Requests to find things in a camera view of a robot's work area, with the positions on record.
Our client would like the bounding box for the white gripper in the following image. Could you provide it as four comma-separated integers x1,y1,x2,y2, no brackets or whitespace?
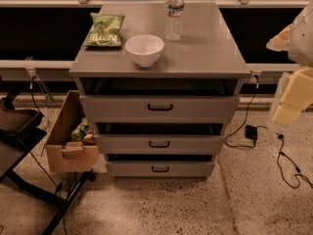
272,67,313,126

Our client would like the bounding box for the grey drawer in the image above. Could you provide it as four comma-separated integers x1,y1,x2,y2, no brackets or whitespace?
107,162,214,178
95,134,224,155
80,95,239,123

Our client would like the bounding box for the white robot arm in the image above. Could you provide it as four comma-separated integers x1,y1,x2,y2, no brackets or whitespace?
266,2,313,127

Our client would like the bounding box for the grey drawer cabinet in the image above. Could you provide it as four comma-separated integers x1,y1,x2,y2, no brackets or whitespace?
68,1,251,180

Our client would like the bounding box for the grey bottom drawer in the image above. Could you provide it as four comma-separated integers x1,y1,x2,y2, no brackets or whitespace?
107,162,214,178

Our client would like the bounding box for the grey top drawer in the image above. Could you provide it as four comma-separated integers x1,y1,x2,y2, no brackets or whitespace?
80,95,239,123

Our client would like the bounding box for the black power adapter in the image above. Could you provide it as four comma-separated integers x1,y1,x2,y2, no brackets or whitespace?
245,125,257,140

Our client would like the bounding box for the white ceramic bowl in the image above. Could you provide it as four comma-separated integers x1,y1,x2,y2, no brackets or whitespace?
125,34,164,67

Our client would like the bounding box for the clear plastic water bottle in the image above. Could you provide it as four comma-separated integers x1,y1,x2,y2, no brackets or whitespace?
165,0,185,41

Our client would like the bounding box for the green chip bag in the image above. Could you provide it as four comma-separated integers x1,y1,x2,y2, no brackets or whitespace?
84,13,125,47

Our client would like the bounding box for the green snack bag in box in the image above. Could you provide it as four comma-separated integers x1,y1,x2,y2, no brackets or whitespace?
70,117,89,142

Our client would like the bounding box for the cardboard box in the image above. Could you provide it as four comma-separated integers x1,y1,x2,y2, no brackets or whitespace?
46,90,99,172

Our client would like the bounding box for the black floor cable right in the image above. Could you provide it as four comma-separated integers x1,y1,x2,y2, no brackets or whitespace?
224,78,313,190

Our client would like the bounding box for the black cable left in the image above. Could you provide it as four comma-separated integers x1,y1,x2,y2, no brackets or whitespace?
28,75,71,235

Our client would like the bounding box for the metal railing frame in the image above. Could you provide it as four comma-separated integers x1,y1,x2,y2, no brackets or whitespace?
1,0,312,95

